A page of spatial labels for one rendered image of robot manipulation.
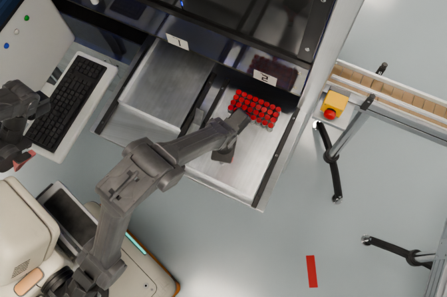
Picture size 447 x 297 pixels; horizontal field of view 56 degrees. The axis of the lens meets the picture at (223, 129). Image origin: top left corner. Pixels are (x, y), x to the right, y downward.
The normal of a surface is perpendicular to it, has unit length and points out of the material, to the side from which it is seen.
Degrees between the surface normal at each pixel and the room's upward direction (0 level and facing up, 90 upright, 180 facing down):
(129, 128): 0
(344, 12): 90
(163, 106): 0
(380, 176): 0
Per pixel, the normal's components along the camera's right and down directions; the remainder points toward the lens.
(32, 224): 0.44, -0.72
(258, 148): -0.02, -0.34
